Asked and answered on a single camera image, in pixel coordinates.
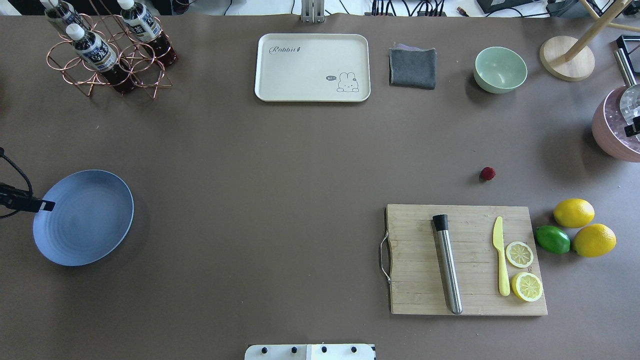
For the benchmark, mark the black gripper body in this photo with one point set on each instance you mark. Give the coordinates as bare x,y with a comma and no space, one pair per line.
24,201

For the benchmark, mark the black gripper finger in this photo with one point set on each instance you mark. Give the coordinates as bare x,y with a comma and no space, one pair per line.
632,129
34,204

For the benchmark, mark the blue plate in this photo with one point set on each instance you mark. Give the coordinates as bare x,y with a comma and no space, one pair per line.
93,213

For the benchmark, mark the red strawberry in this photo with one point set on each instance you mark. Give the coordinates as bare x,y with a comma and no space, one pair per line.
487,174

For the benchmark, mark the pink bowl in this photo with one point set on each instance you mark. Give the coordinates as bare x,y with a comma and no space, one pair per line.
608,129

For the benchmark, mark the metal ice scoop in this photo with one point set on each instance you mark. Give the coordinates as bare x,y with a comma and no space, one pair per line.
629,103

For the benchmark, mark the wooden cup stand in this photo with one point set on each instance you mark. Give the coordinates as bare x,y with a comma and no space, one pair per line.
571,59

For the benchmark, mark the yellow lemon far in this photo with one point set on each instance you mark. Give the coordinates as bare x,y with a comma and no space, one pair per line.
574,213

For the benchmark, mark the yellow lemon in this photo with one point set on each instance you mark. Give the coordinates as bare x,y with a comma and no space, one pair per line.
574,213
594,240

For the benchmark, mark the yellow lemon near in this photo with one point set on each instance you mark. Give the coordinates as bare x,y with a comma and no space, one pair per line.
594,240

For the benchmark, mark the green lime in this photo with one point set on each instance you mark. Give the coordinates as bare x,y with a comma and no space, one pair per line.
553,239

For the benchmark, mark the green bowl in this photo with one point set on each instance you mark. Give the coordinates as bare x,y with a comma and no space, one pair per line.
499,70

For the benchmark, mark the dark drink bottle front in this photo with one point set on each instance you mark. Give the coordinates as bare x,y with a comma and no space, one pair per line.
98,54

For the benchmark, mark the dark drink bottle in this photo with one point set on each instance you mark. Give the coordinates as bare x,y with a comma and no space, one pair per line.
60,14
147,30
98,54

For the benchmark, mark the lemon half upper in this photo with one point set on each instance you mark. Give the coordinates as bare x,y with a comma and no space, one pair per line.
519,254

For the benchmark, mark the lemon half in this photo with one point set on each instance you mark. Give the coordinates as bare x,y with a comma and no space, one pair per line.
527,286
519,254

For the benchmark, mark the yellow plastic knife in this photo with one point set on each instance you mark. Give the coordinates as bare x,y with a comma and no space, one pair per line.
498,242

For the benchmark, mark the lemon half lower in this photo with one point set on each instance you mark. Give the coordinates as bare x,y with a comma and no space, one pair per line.
527,286

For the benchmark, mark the dark drink bottle back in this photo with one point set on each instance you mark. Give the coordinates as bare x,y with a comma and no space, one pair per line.
60,14

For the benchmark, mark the steel muddler black cap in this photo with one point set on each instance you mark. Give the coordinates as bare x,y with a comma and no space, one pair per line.
452,290

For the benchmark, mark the dark drink bottle middle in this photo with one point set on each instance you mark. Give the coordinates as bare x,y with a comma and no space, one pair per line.
147,30

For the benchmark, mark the grey folded cloth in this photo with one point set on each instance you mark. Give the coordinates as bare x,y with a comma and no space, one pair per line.
413,66

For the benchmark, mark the wooden cutting board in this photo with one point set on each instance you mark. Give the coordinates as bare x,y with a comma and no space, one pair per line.
417,285

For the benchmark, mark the white pillar with base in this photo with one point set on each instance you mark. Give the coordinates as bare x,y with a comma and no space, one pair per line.
320,351

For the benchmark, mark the cream rabbit tray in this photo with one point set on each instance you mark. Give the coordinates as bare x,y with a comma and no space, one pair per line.
312,67

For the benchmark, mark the copper wire bottle rack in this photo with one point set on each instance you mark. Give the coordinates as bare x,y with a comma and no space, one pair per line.
129,64

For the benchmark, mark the aluminium frame post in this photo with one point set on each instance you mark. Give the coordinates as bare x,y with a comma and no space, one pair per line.
312,11

